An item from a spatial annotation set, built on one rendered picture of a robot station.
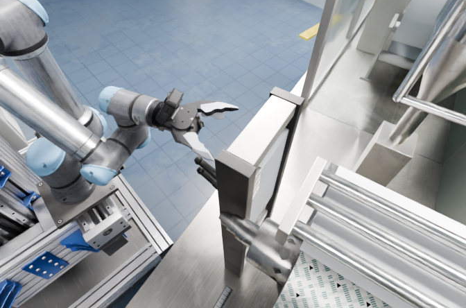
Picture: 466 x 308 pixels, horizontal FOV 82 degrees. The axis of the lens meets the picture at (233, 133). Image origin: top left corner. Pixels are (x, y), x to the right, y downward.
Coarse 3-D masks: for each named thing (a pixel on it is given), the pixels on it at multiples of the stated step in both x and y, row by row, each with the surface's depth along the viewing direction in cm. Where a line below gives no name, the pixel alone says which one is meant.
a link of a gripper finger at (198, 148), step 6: (192, 132) 61; (186, 138) 61; (192, 138) 60; (192, 144) 60; (198, 144) 60; (192, 150) 60; (198, 150) 59; (204, 150) 59; (204, 156) 59; (210, 156) 58
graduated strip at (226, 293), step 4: (228, 288) 71; (224, 292) 70; (228, 292) 70; (220, 296) 70; (224, 296) 70; (228, 296) 70; (220, 300) 69; (224, 300) 69; (216, 304) 69; (220, 304) 69; (224, 304) 69
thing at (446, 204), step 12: (456, 156) 88; (444, 168) 93; (456, 168) 84; (444, 180) 88; (456, 180) 80; (444, 192) 84; (456, 192) 77; (444, 204) 81; (456, 204) 74; (456, 216) 71
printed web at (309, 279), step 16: (304, 256) 28; (304, 272) 28; (320, 272) 28; (288, 288) 28; (304, 288) 27; (320, 288) 27; (336, 288) 27; (352, 288) 27; (288, 304) 28; (304, 304) 27; (320, 304) 27; (336, 304) 26; (352, 304) 26; (368, 304) 26; (384, 304) 26
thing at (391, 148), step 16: (448, 48) 45; (464, 48) 43; (432, 64) 50; (448, 64) 47; (464, 64) 45; (432, 80) 52; (448, 80) 50; (464, 80) 48; (432, 96) 55; (448, 96) 54; (416, 112) 60; (384, 128) 71; (400, 128) 65; (416, 128) 64; (368, 144) 80; (384, 144) 68; (400, 144) 68; (368, 160) 74; (384, 160) 70; (400, 160) 68; (368, 176) 78; (384, 176) 74
